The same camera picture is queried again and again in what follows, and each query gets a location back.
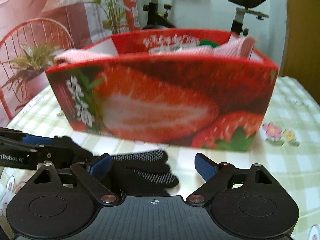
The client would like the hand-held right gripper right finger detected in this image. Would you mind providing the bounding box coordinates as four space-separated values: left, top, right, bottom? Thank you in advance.
187 153 277 206

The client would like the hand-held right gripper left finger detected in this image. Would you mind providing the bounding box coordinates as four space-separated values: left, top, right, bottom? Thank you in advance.
26 154 118 206

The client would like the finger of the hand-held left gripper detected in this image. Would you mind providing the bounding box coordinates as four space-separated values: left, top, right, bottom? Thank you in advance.
22 135 56 146
40 136 96 167

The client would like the black dotted glove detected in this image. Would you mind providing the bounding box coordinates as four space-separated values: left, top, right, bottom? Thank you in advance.
86 149 179 197

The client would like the red strawberry print cardboard box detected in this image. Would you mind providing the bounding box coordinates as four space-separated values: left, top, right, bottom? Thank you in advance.
45 29 279 153

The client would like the pink striped cloth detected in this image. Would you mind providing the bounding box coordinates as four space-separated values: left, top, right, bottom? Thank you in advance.
54 36 258 65

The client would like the green soft cloth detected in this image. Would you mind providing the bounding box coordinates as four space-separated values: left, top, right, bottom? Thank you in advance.
199 39 220 48

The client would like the printed backdrop cloth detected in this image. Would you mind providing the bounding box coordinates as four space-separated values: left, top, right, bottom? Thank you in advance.
0 0 140 128

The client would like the wooden door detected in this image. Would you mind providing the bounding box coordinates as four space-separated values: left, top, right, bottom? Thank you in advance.
280 0 320 90

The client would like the black exercise bike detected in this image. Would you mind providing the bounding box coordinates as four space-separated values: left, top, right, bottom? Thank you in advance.
134 0 269 37

